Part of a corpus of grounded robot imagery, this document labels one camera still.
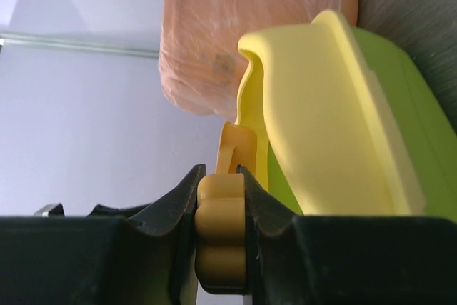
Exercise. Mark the orange litter scoop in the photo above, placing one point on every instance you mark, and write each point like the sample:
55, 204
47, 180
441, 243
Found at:
220, 218

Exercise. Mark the yellow green litter box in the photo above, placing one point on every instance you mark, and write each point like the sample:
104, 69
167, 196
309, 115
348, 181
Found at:
345, 122

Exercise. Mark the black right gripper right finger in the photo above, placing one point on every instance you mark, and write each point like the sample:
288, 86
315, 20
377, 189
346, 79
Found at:
293, 259

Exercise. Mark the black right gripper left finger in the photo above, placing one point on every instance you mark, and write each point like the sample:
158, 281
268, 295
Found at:
139, 255

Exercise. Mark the bin with pink bag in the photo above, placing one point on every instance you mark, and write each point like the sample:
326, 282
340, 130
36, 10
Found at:
199, 63

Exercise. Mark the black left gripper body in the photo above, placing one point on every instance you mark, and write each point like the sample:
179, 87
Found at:
57, 209

